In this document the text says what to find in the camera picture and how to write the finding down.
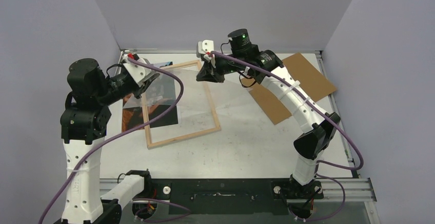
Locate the white wooden picture frame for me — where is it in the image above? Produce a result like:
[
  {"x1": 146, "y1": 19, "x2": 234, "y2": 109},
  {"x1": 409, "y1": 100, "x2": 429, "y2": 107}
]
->
[{"x1": 144, "y1": 60, "x2": 221, "y2": 149}]

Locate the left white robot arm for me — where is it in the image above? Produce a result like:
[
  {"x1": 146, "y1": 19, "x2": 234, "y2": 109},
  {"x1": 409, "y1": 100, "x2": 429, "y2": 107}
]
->
[{"x1": 60, "y1": 58, "x2": 159, "y2": 223}]

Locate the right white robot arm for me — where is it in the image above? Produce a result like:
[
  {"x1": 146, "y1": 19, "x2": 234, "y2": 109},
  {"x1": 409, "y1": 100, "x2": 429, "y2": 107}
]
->
[{"x1": 196, "y1": 29, "x2": 340, "y2": 199}]

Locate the printed photo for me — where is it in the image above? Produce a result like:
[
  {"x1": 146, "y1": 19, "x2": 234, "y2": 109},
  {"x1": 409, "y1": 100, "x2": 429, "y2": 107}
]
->
[{"x1": 121, "y1": 62, "x2": 180, "y2": 132}]

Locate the brown cardboard backing board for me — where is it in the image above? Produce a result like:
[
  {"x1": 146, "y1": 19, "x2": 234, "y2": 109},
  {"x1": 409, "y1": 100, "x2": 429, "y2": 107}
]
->
[{"x1": 248, "y1": 53, "x2": 337, "y2": 125}]

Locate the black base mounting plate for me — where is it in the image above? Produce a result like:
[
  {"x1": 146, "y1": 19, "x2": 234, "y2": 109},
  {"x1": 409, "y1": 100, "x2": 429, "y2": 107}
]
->
[{"x1": 132, "y1": 178, "x2": 324, "y2": 217}]

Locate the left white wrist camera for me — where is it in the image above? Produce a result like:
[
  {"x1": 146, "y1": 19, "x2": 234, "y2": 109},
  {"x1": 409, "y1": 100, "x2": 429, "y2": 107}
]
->
[{"x1": 122, "y1": 54, "x2": 153, "y2": 87}]

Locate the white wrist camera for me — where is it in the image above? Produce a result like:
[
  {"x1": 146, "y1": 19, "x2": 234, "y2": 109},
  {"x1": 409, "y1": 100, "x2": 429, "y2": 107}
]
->
[
  {"x1": 122, "y1": 54, "x2": 153, "y2": 87},
  {"x1": 196, "y1": 39, "x2": 214, "y2": 62}
]

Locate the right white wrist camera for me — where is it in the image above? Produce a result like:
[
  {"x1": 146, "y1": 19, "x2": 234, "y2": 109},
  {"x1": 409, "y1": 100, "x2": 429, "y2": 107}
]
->
[{"x1": 196, "y1": 39, "x2": 214, "y2": 62}]

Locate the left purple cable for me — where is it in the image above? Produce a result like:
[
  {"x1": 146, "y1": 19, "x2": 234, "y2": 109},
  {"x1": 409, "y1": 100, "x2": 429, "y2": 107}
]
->
[{"x1": 38, "y1": 56, "x2": 193, "y2": 224}]

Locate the purple cable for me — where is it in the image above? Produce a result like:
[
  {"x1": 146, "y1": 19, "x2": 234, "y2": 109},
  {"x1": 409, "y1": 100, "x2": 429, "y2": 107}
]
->
[
  {"x1": 38, "y1": 56, "x2": 193, "y2": 224},
  {"x1": 209, "y1": 51, "x2": 365, "y2": 223}
]

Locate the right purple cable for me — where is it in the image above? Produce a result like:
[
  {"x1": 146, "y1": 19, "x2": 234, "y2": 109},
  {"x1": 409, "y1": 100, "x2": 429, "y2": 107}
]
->
[{"x1": 209, "y1": 51, "x2": 365, "y2": 223}]

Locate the aluminium rail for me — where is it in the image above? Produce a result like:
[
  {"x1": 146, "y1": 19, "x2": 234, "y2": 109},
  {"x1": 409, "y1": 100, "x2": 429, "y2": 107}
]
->
[{"x1": 100, "y1": 178, "x2": 377, "y2": 202}]

